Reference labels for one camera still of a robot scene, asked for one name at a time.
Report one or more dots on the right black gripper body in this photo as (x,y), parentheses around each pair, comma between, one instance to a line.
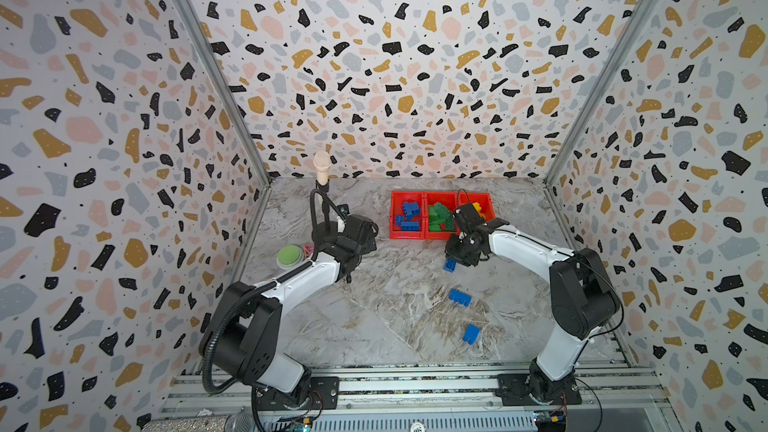
(459,248)

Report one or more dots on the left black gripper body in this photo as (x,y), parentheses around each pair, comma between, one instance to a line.
(372,245)

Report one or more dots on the yellow long lego brick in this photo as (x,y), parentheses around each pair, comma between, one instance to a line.
(478,208)

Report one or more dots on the blue long brick diagonal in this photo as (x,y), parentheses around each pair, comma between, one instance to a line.
(460,298)

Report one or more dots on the blue square brick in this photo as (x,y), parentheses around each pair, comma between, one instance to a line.
(471,334)

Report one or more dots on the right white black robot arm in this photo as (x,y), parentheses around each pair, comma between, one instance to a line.
(582,298)

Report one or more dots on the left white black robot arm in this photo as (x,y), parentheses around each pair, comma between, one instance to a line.
(241,341)

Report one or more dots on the right red bin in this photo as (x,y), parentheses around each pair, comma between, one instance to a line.
(485,199)

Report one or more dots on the red bin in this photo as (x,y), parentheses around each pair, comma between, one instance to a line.
(398,197)
(485,199)
(449,199)

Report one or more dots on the middle red bin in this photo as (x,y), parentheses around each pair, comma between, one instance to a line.
(449,199)

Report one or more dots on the left red bin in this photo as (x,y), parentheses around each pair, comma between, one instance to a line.
(398,197)

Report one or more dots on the green round button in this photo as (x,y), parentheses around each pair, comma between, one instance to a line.
(290,256)

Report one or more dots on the microphone on black stand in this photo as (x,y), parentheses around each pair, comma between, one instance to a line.
(327,219)

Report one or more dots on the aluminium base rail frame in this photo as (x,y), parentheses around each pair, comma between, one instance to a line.
(606,396)

